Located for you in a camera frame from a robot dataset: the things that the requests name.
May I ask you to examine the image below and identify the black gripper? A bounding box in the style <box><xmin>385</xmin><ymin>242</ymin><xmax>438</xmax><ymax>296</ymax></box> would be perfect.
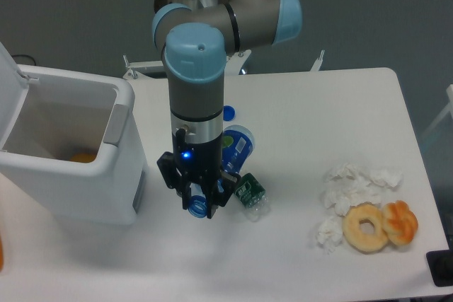
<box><xmin>157</xmin><ymin>128</ymin><xmax>241</xmax><ymax>219</ymax></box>

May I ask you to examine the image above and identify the white frame right edge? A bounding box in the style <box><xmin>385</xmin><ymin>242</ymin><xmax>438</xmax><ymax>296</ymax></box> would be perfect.
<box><xmin>420</xmin><ymin>84</ymin><xmax>452</xmax><ymax>154</ymax></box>

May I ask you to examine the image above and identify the orange glazed pastry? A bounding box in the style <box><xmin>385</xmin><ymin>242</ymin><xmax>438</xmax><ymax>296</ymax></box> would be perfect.
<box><xmin>382</xmin><ymin>200</ymin><xmax>418</xmax><ymax>246</ymax></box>

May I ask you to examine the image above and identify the blue label plastic bottle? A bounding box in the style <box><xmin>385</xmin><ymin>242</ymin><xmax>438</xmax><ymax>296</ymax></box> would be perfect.
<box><xmin>188</xmin><ymin>125</ymin><xmax>255</xmax><ymax>219</ymax></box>

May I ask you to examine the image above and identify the crumpled white tissue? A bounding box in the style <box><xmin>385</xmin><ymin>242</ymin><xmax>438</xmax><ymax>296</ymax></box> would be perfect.
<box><xmin>322</xmin><ymin>163</ymin><xmax>403</xmax><ymax>216</ymax></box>
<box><xmin>316</xmin><ymin>216</ymin><xmax>343</xmax><ymax>254</ymax></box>

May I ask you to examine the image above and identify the crumpled white tissue lower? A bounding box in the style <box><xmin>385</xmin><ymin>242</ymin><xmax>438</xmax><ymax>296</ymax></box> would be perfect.
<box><xmin>316</xmin><ymin>216</ymin><xmax>343</xmax><ymax>254</ymax></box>

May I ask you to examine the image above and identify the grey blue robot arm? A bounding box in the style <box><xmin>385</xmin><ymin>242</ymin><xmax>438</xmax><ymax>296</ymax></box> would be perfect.
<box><xmin>152</xmin><ymin>0</ymin><xmax>302</xmax><ymax>218</ymax></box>

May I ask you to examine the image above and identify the white trash can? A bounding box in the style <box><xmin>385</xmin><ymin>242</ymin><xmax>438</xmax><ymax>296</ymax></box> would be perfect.
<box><xmin>1</xmin><ymin>49</ymin><xmax>147</xmax><ymax>225</ymax></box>

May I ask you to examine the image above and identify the green label crushed bottle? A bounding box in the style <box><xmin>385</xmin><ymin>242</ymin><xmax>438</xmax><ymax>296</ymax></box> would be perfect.
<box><xmin>234</xmin><ymin>173</ymin><xmax>270</xmax><ymax>222</ymax></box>

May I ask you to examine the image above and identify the blue bottle cap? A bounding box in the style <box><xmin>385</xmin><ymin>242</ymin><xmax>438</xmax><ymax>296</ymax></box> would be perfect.
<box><xmin>223</xmin><ymin>105</ymin><xmax>236</xmax><ymax>122</ymax></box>

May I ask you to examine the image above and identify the black device at edge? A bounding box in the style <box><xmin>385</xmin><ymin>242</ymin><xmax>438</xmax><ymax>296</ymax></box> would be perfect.
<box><xmin>426</xmin><ymin>250</ymin><xmax>452</xmax><ymax>287</ymax></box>

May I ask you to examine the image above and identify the plain ring donut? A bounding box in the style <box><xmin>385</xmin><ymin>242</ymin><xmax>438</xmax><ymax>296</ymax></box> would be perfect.
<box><xmin>342</xmin><ymin>204</ymin><xmax>389</xmax><ymax>253</ymax></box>

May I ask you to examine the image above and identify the orange item in trash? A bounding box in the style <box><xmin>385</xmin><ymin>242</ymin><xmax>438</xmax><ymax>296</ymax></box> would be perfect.
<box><xmin>69</xmin><ymin>153</ymin><xmax>96</xmax><ymax>163</ymax></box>

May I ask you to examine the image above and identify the crumpled white tissue upper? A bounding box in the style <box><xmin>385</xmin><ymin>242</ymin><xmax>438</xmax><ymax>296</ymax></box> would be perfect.
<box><xmin>322</xmin><ymin>163</ymin><xmax>403</xmax><ymax>216</ymax></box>

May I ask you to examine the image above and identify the orange object left edge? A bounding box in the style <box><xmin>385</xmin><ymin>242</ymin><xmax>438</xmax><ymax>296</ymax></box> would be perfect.
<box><xmin>0</xmin><ymin>236</ymin><xmax>5</xmax><ymax>272</ymax></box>

